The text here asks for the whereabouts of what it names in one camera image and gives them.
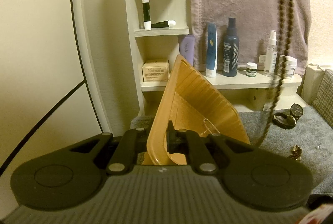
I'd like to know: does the white pearl necklace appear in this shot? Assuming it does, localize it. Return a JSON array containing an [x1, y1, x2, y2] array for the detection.
[[201, 118, 222, 136]]

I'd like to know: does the orange plastic tray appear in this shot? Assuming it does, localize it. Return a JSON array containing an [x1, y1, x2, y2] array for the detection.
[[143, 55, 250, 165]]

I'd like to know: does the brown wooden bead necklace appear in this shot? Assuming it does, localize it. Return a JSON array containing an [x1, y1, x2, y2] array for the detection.
[[256, 0, 295, 148]]

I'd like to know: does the small gold chain jewelry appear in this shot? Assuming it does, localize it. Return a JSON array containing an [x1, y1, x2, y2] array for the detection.
[[288, 145, 302, 161]]

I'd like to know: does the white blue cream tube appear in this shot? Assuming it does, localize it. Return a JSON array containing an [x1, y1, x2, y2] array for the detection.
[[206, 22, 217, 78]]

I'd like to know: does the small cardboard box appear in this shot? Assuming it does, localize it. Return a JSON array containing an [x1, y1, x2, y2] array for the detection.
[[142, 59, 169, 82]]

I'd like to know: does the mauve hanging towel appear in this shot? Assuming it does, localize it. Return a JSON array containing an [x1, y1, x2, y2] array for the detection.
[[187, 0, 313, 76]]

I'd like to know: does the large white cream jar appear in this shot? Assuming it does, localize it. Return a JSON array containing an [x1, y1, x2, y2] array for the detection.
[[278, 55, 297, 79]]

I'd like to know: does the clear spray bottle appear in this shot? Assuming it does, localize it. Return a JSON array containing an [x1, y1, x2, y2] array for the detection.
[[264, 30, 277, 75]]

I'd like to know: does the dark blue spray bottle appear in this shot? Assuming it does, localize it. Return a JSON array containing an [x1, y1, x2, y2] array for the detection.
[[223, 18, 239, 77]]

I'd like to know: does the lilac cosmetic tube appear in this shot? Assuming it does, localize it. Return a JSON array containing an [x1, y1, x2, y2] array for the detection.
[[178, 34, 195, 66]]

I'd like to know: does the small green white jar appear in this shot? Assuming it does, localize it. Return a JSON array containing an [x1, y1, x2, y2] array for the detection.
[[246, 63, 258, 77]]

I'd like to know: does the upright black white tube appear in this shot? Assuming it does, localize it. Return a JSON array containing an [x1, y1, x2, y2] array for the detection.
[[142, 0, 151, 30]]

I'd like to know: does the grey plaid pillow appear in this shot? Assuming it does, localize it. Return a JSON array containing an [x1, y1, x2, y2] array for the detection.
[[313, 69, 333, 128]]

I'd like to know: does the lying black white tube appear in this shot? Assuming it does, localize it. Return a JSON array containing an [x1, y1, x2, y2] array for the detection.
[[151, 20, 176, 28]]

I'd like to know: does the grey fluffy mat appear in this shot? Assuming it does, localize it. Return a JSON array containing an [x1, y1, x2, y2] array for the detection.
[[130, 106, 332, 197]]

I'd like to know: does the cream corner shelf unit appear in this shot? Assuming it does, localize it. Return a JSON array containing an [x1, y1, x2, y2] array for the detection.
[[122, 0, 309, 114]]

